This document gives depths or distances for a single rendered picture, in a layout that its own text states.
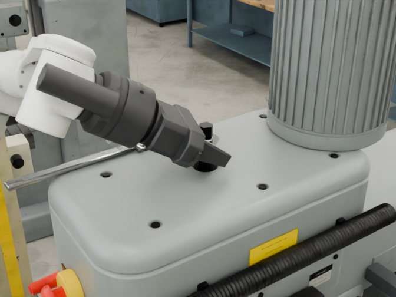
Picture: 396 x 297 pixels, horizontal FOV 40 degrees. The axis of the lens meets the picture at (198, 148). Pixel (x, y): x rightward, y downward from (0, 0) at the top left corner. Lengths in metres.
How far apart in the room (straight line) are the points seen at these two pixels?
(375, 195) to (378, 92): 0.24
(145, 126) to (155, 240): 0.15
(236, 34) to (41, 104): 6.50
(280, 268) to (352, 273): 0.29
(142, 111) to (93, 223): 0.16
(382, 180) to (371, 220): 0.21
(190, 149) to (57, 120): 0.18
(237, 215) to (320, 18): 0.30
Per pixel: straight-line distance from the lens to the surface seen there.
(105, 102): 0.67
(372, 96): 0.87
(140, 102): 0.71
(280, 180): 0.79
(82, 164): 0.83
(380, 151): 1.19
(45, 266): 3.65
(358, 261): 1.04
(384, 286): 1.06
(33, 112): 0.70
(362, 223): 0.88
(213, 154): 0.77
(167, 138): 0.73
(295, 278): 0.90
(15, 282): 3.04
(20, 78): 0.79
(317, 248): 0.82
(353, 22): 0.81
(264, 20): 7.29
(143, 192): 0.76
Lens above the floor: 2.31
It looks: 29 degrees down
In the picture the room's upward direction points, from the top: straight up
